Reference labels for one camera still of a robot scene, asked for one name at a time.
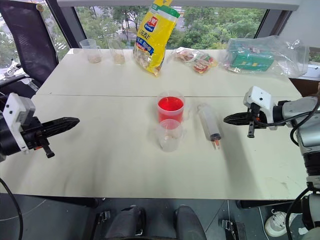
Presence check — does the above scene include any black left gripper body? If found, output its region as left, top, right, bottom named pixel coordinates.
left=20, top=116, right=56, bottom=159

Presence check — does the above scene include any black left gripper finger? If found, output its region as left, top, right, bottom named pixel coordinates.
left=44, top=124, right=76, bottom=138
left=41, top=116, right=81, bottom=130

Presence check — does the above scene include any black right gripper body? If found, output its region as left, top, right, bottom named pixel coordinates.
left=246, top=102, right=270, bottom=139

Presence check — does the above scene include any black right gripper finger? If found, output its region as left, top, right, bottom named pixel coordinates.
left=224, top=117, right=251, bottom=126
left=222, top=111, right=251, bottom=123

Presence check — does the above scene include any large clear plastic syringe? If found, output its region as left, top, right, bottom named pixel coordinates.
left=196, top=103, right=224, bottom=151

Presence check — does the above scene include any cup of red liquid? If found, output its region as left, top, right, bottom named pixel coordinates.
left=156, top=91, right=193, bottom=125

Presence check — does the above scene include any small clear plastic cup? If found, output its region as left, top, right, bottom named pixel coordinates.
left=155, top=118, right=185, bottom=153

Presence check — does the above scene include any green cardboard box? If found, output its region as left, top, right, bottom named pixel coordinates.
left=228, top=39, right=275, bottom=73

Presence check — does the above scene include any clear bag of snack packets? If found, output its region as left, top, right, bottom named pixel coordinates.
left=171, top=46, right=219, bottom=75

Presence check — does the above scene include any large clear plastic bag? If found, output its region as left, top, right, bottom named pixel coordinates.
left=219, top=35, right=311, bottom=79

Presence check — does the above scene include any tall clear glass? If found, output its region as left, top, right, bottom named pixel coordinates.
left=105, top=33, right=126, bottom=67

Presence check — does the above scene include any black mesh office chair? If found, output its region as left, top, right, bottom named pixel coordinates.
left=0, top=0, right=60, bottom=100

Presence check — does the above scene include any black table caster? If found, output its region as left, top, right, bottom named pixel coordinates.
left=95, top=210, right=112, bottom=226
left=218, top=219, right=248, bottom=240

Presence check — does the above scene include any white sneaker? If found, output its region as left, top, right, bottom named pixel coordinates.
left=264, top=208, right=295, bottom=238

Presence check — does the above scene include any yellow oatmeal bag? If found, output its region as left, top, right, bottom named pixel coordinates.
left=132, top=0, right=182, bottom=79

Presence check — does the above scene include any dark rounded shape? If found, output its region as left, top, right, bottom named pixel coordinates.
left=104, top=205, right=147, bottom=240
left=173, top=204, right=209, bottom=240

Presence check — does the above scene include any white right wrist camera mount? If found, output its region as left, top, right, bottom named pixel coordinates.
left=243, top=85, right=279, bottom=131

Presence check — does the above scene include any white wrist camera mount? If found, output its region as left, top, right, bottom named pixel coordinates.
left=2, top=92, right=36, bottom=154
left=243, top=85, right=279, bottom=131

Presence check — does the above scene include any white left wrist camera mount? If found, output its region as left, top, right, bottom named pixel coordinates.
left=2, top=92, right=36, bottom=154

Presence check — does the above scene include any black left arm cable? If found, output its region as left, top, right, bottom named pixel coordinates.
left=0, top=176, right=24, bottom=240

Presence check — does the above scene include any clear handled measuring cup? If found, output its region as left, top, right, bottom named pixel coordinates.
left=79, top=38, right=104, bottom=64

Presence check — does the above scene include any black right lower cable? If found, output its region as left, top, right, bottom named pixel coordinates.
left=284, top=187, right=312, bottom=240

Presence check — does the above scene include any dark window frame post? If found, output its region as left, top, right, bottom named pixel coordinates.
left=45, top=0, right=79, bottom=50
left=254, top=8, right=294, bottom=40

